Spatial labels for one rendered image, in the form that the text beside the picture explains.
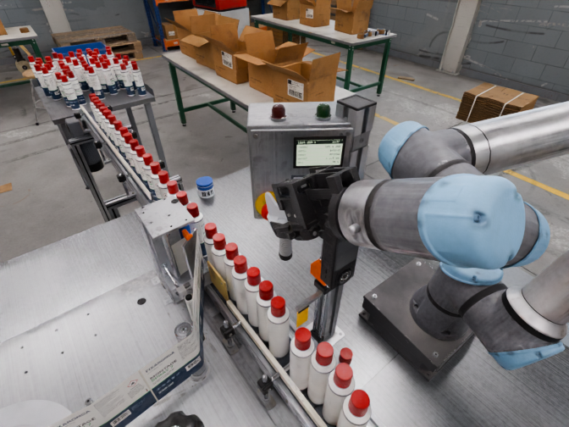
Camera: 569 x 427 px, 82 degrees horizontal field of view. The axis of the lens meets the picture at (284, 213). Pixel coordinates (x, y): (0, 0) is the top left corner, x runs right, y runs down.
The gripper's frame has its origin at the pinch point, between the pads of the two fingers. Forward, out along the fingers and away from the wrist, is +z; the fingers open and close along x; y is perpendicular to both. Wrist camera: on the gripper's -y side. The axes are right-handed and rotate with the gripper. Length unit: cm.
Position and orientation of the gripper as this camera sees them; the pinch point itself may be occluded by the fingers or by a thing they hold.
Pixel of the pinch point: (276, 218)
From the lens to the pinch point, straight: 55.1
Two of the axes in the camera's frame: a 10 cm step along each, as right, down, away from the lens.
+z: -5.3, -0.5, 8.5
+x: -7.9, 3.9, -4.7
